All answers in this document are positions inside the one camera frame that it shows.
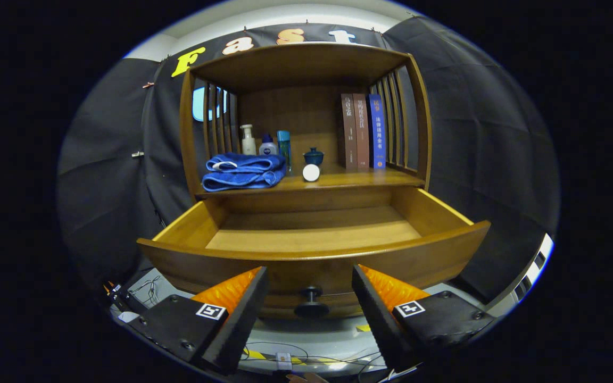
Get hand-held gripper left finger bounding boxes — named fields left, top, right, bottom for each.
left=128, top=266, right=269, bottom=374

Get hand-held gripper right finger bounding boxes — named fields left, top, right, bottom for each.
left=351, top=264, right=499, bottom=371

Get wooden drawer with black knob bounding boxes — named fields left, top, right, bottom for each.
left=137, top=186, right=491, bottom=320

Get wooden countertop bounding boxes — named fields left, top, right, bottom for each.
left=197, top=162, right=425, bottom=200

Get wooden cabinet with shelf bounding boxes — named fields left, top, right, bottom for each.
left=180, top=43, right=433, bottom=202

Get yellow black floor tape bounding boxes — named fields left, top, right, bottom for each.
left=245, top=348, right=339, bottom=365

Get folded blue towel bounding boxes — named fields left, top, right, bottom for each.
left=202, top=153, right=287, bottom=192

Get white pump bottle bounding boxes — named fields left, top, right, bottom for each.
left=240, top=124, right=257, bottom=156

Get teal slim bottle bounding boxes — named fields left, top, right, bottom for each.
left=277, top=130, right=292, bottom=173

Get white panel with dark slots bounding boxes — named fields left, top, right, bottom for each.
left=514, top=234, right=554, bottom=304

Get blue book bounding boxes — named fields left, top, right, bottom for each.
left=369, top=94, right=387, bottom=170

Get reddish brown book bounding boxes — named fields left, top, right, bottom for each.
left=353, top=93, right=370, bottom=171

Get dark brown book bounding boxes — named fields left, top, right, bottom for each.
left=340, top=94, right=358, bottom=171

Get black backdrop cloth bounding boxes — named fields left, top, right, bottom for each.
left=56, top=16, right=561, bottom=304

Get thin floor cables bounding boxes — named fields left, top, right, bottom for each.
left=128, top=276, right=387, bottom=369

